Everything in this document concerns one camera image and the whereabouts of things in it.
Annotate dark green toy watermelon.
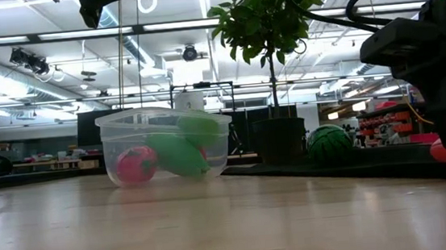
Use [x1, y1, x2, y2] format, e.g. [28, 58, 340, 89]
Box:
[305, 122, 356, 163]

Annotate white hanging ring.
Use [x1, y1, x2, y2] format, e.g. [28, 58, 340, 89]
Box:
[137, 0, 160, 15]

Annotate clear plastic tupperware container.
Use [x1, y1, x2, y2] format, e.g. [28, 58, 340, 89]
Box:
[94, 99, 237, 190]

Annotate shelf with red bins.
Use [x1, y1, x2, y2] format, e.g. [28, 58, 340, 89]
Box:
[356, 98, 427, 148]

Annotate red storage bin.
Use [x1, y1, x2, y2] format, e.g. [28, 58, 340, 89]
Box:
[409, 132, 440, 146]

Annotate round black ceiling device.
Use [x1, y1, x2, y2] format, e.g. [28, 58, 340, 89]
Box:
[182, 44, 199, 63]

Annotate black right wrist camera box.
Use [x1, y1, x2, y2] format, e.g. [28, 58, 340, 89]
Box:
[357, 15, 446, 81]

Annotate red toy tomato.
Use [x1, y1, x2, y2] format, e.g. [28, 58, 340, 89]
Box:
[113, 144, 160, 187]

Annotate white cylinder device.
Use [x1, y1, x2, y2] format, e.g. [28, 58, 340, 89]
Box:
[173, 90, 206, 113]

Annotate wooden background workbench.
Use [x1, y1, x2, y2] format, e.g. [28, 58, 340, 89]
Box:
[7, 153, 102, 177]

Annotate green toy cucumber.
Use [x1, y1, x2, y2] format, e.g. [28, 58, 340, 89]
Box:
[144, 129, 212, 181]

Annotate black ceiling track spotlights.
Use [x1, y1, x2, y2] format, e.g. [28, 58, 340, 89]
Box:
[8, 45, 50, 78]

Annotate yellow hanging cable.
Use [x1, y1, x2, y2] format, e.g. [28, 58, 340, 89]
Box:
[365, 0, 435, 131]

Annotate black monitor screen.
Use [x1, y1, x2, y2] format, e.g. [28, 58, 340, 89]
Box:
[74, 107, 136, 148]

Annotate black table mat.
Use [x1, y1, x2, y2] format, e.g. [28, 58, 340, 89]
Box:
[220, 137, 446, 202]

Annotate black plant pot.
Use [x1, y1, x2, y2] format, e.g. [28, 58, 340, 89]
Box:
[251, 115, 310, 168]

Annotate green leafy potted tree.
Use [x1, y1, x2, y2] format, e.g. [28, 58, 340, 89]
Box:
[206, 0, 335, 125]

